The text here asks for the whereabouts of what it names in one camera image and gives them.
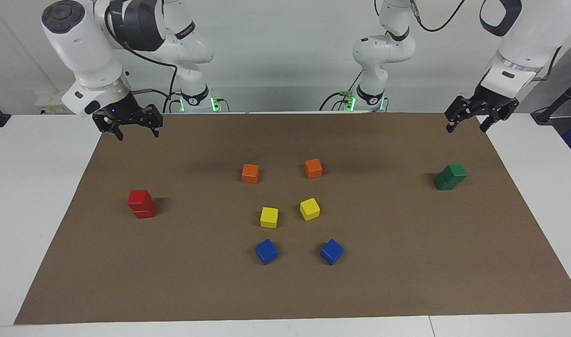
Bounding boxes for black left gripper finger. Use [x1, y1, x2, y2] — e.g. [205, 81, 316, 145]
[479, 113, 500, 133]
[445, 109, 463, 134]

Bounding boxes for green wooden block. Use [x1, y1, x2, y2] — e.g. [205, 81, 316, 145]
[442, 164, 468, 183]
[434, 172, 460, 191]

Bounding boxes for black right base cable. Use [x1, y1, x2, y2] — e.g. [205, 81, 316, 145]
[164, 90, 183, 114]

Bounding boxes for brown table mat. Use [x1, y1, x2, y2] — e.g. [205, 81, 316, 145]
[14, 111, 571, 325]

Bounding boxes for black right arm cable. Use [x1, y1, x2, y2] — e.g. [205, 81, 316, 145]
[105, 0, 179, 114]

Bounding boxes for white power box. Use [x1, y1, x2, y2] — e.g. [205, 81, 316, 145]
[35, 91, 80, 115]

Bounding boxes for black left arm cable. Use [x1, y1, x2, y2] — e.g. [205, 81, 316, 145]
[409, 0, 468, 33]

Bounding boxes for black camera stand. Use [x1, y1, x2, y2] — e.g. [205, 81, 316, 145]
[531, 74, 571, 125]

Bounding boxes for black base cable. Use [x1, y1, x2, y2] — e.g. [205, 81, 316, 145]
[319, 69, 364, 112]
[164, 90, 183, 114]

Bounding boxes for black left base cable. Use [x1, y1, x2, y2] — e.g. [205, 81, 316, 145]
[319, 69, 364, 112]

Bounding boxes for yellow wooden block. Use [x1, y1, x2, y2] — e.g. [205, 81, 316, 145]
[300, 198, 321, 221]
[260, 207, 279, 229]

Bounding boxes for blue wooden block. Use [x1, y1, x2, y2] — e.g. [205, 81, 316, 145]
[320, 239, 344, 265]
[255, 239, 278, 265]

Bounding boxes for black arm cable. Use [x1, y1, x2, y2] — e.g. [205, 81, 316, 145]
[409, 0, 468, 33]
[105, 0, 179, 114]

